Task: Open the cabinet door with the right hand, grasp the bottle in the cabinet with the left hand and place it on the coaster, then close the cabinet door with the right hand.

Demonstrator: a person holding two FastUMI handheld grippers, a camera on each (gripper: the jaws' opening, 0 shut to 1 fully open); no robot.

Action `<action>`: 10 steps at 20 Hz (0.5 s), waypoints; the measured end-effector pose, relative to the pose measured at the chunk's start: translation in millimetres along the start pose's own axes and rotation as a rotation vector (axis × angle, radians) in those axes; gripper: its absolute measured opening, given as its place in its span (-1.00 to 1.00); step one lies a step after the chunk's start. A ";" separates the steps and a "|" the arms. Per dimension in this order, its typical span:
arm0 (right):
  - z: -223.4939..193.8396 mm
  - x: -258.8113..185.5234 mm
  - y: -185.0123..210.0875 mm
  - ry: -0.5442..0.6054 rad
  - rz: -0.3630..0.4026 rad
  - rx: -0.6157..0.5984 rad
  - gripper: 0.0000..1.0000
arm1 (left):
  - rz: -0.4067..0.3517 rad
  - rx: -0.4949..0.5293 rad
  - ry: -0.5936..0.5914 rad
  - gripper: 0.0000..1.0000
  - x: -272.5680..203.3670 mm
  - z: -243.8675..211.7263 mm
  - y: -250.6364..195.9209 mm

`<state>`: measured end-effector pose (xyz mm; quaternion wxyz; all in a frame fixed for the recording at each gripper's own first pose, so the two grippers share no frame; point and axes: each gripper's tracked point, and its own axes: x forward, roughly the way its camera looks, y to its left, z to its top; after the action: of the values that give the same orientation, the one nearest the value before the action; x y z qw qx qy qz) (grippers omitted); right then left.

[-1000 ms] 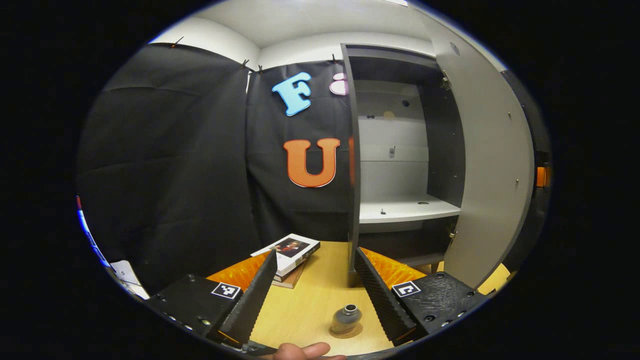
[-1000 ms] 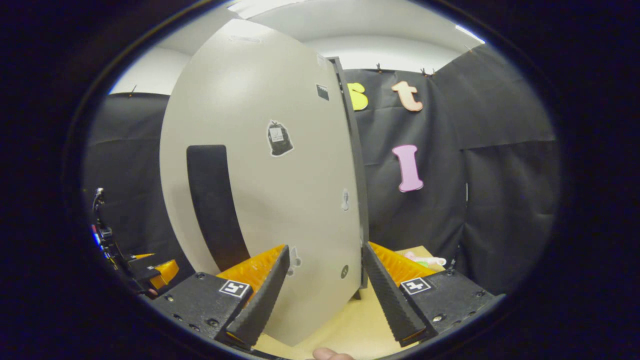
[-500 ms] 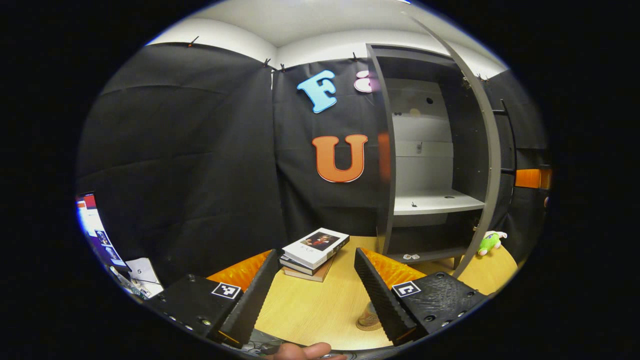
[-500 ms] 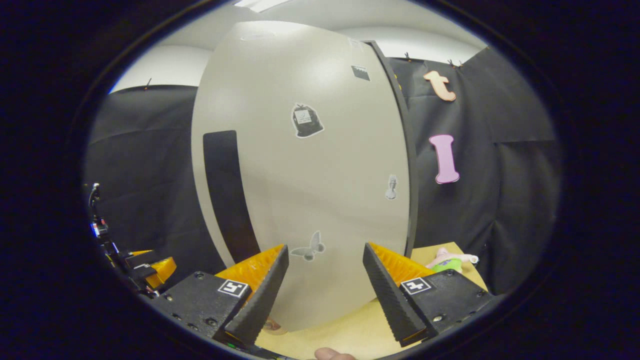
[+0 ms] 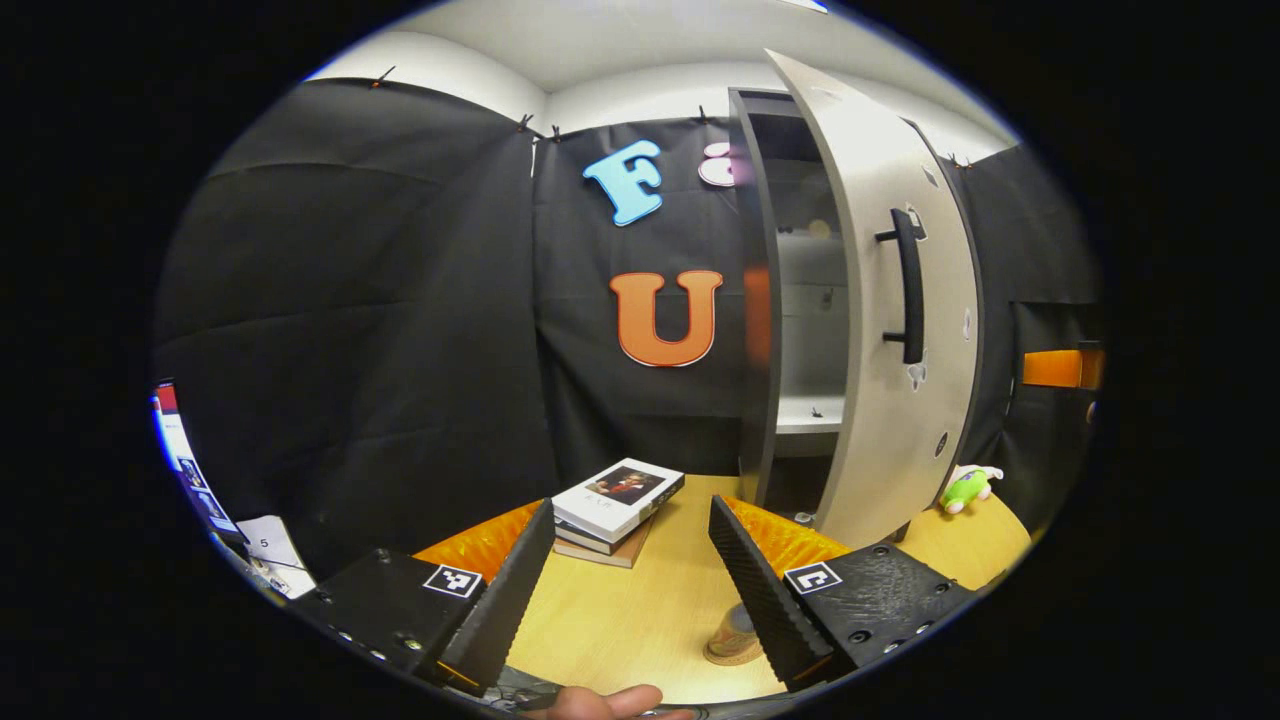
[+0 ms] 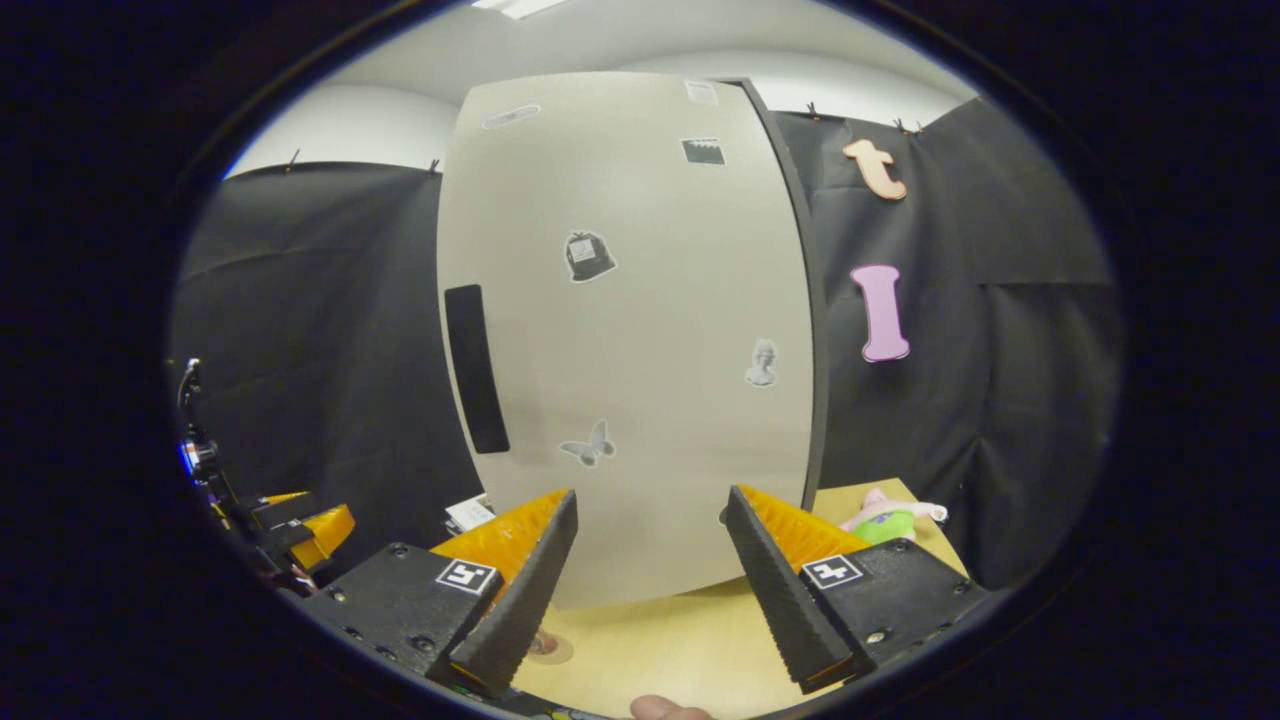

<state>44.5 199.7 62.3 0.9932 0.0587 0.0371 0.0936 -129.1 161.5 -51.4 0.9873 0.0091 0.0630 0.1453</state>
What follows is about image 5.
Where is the grey cabinet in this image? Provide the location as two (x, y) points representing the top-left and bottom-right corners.
(727, 87), (989, 549)

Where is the round cork coaster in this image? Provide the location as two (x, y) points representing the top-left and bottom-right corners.
(702, 634), (769, 669)

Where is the pink and green plush toy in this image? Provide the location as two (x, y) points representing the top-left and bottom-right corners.
(937, 464), (1005, 517)

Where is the silver aluminium bottle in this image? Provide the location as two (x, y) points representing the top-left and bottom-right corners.
(714, 601), (767, 651)

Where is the beige cabinet door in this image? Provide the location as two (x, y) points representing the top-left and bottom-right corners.
(764, 48), (986, 551)

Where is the white paper sheet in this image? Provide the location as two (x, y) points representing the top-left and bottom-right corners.
(235, 514), (317, 601)

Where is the brown book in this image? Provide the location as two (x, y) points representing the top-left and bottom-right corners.
(552, 515), (658, 570)

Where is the computer monitor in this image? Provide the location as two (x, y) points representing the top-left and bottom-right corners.
(152, 380), (247, 547)

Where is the black backdrop cloth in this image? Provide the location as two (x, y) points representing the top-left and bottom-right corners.
(150, 78), (1106, 586)

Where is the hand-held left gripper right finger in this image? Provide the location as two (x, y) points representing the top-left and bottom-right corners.
(706, 494), (978, 694)

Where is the black cabinet door handle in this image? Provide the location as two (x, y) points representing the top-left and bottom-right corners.
(874, 206), (927, 366)

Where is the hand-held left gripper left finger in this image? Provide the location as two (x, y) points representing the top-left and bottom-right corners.
(293, 497), (558, 699)

